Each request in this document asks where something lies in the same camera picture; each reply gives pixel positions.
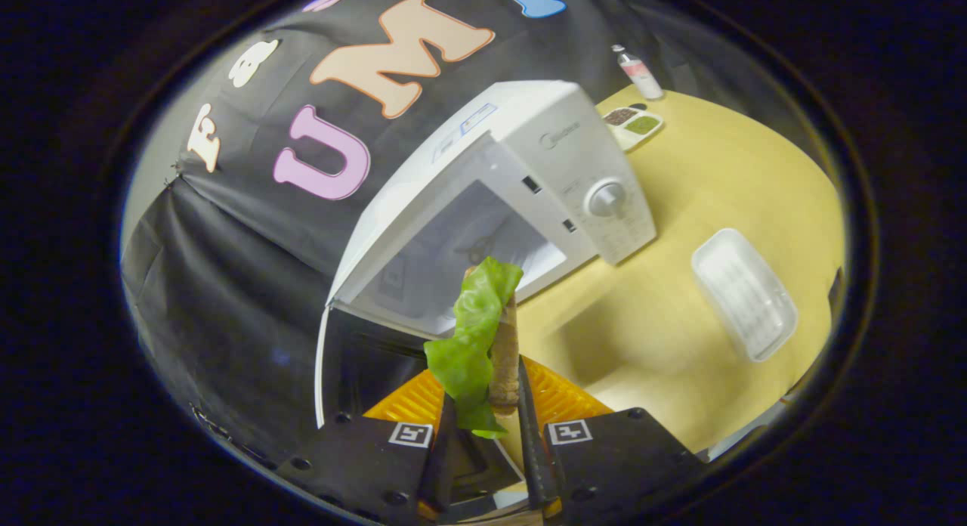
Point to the white microwave oven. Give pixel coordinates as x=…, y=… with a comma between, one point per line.
x=544, y=156

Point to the clear bottle pink label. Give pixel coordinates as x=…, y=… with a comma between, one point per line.
x=641, y=74

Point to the white divided sauce dish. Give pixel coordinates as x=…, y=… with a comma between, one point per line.
x=627, y=139

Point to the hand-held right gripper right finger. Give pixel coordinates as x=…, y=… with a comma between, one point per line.
x=538, y=465

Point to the lettuce sandwich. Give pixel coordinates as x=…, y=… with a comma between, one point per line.
x=472, y=337

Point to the white plastic tray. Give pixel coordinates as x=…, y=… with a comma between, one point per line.
x=744, y=295

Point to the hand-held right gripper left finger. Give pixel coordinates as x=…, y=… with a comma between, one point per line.
x=442, y=465

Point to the black backdrop cloth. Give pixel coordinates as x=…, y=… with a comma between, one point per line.
x=227, y=284

